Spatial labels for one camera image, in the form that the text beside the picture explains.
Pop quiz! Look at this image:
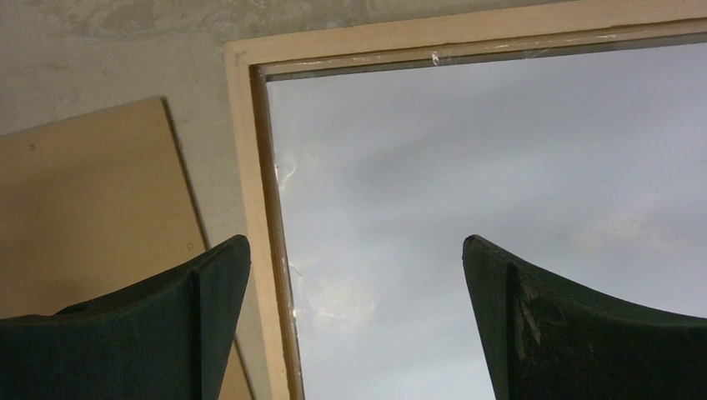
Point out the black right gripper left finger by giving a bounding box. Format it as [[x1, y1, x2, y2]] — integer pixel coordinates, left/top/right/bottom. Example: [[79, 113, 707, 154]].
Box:
[[1, 235, 251, 399]]

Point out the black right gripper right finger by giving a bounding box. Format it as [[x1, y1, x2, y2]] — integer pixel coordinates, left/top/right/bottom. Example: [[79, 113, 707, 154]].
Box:
[[463, 235, 706, 399]]

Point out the plant photo print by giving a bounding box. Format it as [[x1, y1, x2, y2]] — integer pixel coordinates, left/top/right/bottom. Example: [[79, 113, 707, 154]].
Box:
[[267, 43, 706, 399]]

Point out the wooden picture frame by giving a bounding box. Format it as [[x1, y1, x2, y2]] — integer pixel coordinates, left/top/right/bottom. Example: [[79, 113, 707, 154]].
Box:
[[223, 1, 706, 399]]

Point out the brown backing board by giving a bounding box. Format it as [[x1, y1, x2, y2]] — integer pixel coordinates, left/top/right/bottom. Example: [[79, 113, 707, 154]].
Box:
[[0, 96, 255, 400]]

